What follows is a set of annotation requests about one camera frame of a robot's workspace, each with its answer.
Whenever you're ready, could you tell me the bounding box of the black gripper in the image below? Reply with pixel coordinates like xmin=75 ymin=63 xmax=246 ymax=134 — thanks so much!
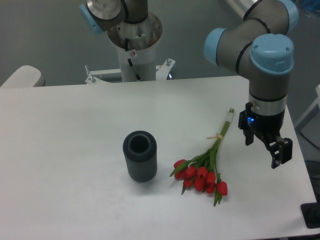
xmin=238 ymin=102 xmax=293 ymax=169

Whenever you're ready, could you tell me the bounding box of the red tulip bouquet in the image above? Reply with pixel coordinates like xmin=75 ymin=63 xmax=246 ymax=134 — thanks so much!
xmin=170 ymin=107 xmax=235 ymax=206

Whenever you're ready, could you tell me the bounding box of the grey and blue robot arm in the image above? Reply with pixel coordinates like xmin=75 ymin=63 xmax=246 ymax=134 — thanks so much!
xmin=79 ymin=0 xmax=299 ymax=168

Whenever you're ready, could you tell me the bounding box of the black device at table edge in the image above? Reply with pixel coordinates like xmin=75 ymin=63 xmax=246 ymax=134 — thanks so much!
xmin=300 ymin=202 xmax=320 ymax=229

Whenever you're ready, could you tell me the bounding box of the dark grey ribbed vase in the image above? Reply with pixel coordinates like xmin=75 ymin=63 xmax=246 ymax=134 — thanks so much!
xmin=122 ymin=130 xmax=158 ymax=183

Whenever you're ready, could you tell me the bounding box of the blue object top right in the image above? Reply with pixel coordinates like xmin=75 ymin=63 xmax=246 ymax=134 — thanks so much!
xmin=300 ymin=0 xmax=320 ymax=18

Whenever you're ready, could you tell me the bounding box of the white chair backrest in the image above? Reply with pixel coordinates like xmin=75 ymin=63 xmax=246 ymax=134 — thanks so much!
xmin=0 ymin=65 xmax=46 ymax=89

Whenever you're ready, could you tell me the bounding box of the white furniture leg frame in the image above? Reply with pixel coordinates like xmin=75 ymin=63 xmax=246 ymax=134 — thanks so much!
xmin=294 ymin=85 xmax=320 ymax=150

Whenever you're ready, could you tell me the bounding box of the white pedestal base frame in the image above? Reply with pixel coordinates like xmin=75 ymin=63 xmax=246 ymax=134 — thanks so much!
xmin=84 ymin=58 xmax=176 ymax=85

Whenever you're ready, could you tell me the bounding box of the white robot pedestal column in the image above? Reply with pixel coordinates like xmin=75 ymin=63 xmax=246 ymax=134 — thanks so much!
xmin=107 ymin=12 xmax=164 ymax=83

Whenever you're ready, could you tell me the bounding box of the black pedestal cable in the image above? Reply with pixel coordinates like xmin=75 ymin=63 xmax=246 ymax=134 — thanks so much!
xmin=124 ymin=37 xmax=143 ymax=82

